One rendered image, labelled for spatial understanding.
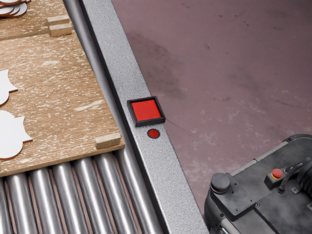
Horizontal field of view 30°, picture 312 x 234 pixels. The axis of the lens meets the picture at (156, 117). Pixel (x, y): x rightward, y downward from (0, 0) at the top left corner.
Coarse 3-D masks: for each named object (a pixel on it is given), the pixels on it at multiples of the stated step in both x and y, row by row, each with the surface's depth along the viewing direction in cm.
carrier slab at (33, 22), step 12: (36, 0) 162; (48, 0) 163; (60, 0) 164; (36, 12) 159; (48, 12) 160; (60, 12) 160; (0, 24) 154; (12, 24) 155; (24, 24) 155; (36, 24) 156; (72, 24) 158; (0, 36) 151; (12, 36) 152; (24, 36) 153
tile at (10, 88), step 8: (0, 72) 141; (8, 72) 143; (0, 80) 140; (8, 80) 140; (0, 88) 138; (8, 88) 138; (16, 88) 138; (0, 96) 136; (8, 96) 137; (0, 104) 135
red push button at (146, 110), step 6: (138, 102) 142; (144, 102) 143; (150, 102) 143; (132, 108) 141; (138, 108) 141; (144, 108) 141; (150, 108) 142; (156, 108) 142; (138, 114) 140; (144, 114) 140; (150, 114) 140; (156, 114) 141; (138, 120) 139
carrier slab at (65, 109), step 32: (0, 64) 144; (32, 64) 146; (64, 64) 147; (32, 96) 139; (64, 96) 140; (96, 96) 141; (32, 128) 132; (64, 128) 133; (96, 128) 135; (0, 160) 125; (32, 160) 126; (64, 160) 128
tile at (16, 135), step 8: (0, 112) 133; (8, 112) 133; (0, 120) 131; (8, 120) 132; (16, 120) 132; (0, 128) 130; (8, 128) 130; (16, 128) 130; (0, 136) 128; (8, 136) 129; (16, 136) 129; (24, 136) 129; (0, 144) 127; (8, 144) 127; (16, 144) 128; (0, 152) 126; (8, 152) 126; (16, 152) 126
